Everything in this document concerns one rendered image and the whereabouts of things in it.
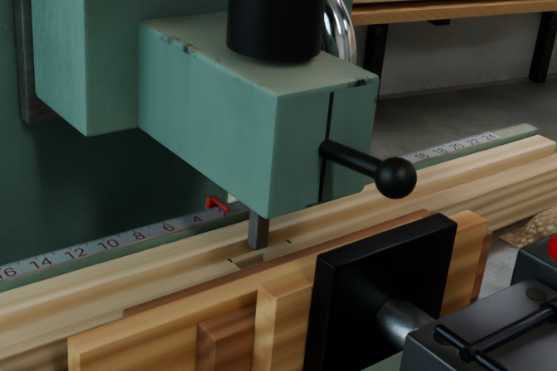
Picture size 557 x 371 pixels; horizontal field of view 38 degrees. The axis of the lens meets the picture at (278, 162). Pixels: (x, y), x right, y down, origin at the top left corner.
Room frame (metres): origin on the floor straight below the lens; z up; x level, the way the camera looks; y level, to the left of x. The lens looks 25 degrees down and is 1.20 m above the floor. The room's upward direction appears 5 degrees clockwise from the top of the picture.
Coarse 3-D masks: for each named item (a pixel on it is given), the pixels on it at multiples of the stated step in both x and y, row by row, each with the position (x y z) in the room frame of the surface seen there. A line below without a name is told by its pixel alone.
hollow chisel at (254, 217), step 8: (256, 216) 0.41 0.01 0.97; (256, 224) 0.41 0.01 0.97; (264, 224) 0.42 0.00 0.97; (248, 232) 0.42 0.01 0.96; (256, 232) 0.41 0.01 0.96; (264, 232) 0.42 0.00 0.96; (248, 240) 0.42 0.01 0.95; (256, 240) 0.41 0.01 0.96; (264, 240) 0.42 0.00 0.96; (256, 248) 0.41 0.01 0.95
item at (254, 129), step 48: (144, 48) 0.46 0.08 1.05; (192, 48) 0.42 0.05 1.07; (144, 96) 0.46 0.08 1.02; (192, 96) 0.41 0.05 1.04; (240, 96) 0.38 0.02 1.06; (288, 96) 0.36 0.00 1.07; (336, 96) 0.38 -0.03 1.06; (192, 144) 0.41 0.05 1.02; (240, 144) 0.38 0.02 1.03; (288, 144) 0.36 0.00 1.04; (240, 192) 0.38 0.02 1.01; (288, 192) 0.37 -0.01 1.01; (336, 192) 0.39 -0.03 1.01
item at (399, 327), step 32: (416, 224) 0.38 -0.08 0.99; (448, 224) 0.38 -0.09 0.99; (320, 256) 0.34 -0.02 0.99; (352, 256) 0.34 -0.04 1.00; (384, 256) 0.35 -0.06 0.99; (416, 256) 0.37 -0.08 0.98; (448, 256) 0.38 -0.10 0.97; (320, 288) 0.34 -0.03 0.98; (352, 288) 0.34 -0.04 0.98; (384, 288) 0.35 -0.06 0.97; (416, 288) 0.37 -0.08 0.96; (320, 320) 0.33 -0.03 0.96; (352, 320) 0.34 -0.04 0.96; (384, 320) 0.35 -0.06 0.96; (416, 320) 0.34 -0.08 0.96; (320, 352) 0.33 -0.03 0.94; (352, 352) 0.34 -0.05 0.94; (384, 352) 0.36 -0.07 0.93
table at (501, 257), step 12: (504, 228) 0.56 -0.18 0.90; (516, 228) 0.56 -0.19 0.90; (492, 240) 0.54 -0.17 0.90; (504, 240) 0.54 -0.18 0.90; (492, 252) 0.52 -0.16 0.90; (504, 252) 0.52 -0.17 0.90; (516, 252) 0.53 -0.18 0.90; (492, 264) 0.50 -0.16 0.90; (504, 264) 0.51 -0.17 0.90; (492, 276) 0.49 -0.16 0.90; (504, 276) 0.49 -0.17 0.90; (492, 288) 0.47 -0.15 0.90; (504, 288) 0.47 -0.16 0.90
